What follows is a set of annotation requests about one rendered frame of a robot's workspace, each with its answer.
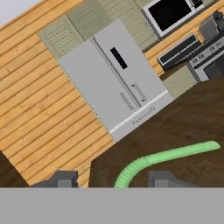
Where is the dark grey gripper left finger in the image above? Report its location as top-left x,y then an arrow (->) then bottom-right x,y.
31,170 -> 79,188

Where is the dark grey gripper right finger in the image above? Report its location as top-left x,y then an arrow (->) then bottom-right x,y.
147,171 -> 200,188

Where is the green bendy straw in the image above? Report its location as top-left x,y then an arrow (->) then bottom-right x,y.
114,140 -> 221,189

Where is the olive green base cupboard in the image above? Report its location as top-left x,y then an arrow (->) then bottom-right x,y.
162,64 -> 199,100

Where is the silver fridge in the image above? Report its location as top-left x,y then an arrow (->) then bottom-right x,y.
58,18 -> 175,143

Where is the black toaster oven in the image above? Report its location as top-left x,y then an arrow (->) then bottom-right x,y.
157,33 -> 200,72

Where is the silver stove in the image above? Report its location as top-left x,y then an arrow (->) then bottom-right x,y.
186,32 -> 224,83

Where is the white microwave oven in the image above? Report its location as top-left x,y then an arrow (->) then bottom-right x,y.
142,0 -> 207,39

